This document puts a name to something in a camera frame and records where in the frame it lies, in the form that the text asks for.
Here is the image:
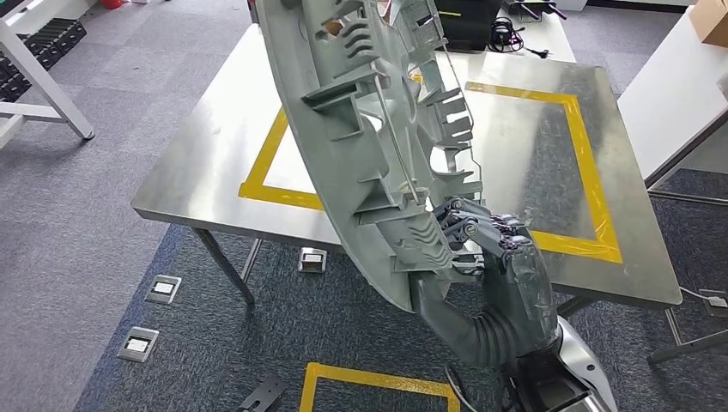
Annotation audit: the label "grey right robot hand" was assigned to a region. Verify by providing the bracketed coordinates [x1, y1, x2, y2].
[410, 196, 562, 368]

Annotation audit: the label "grey plastic wheel hubcap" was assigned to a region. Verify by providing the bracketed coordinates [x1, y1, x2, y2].
[256, 0, 486, 314]

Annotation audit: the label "yellow table tape outline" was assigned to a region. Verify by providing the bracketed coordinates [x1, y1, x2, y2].
[237, 72, 624, 266]

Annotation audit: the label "yellow floor tape square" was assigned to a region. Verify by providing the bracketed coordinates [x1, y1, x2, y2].
[298, 361, 462, 412]

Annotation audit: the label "steel floor socket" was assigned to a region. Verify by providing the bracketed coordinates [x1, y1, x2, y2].
[116, 326, 161, 364]
[298, 246, 330, 275]
[144, 274, 184, 306]
[698, 288, 728, 319]

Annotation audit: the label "white panel board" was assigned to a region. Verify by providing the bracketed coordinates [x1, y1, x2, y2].
[616, 8, 728, 188]

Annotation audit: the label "black case yellow labels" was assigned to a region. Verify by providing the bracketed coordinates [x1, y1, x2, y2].
[434, 0, 503, 53]

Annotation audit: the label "brown cardboard box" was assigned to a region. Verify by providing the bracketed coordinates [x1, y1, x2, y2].
[688, 0, 728, 48]

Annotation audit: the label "black moulded tray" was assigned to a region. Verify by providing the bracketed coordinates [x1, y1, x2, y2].
[0, 53, 33, 104]
[25, 18, 88, 70]

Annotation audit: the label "black camera cable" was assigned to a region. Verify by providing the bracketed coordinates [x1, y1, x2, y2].
[443, 363, 476, 412]

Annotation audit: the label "white floor cable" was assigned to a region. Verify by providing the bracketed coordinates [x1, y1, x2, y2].
[679, 286, 728, 309]

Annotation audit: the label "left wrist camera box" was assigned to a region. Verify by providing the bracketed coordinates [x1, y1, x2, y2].
[235, 375, 289, 412]

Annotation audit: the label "white frame table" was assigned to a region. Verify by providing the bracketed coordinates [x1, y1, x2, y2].
[0, 0, 97, 150]

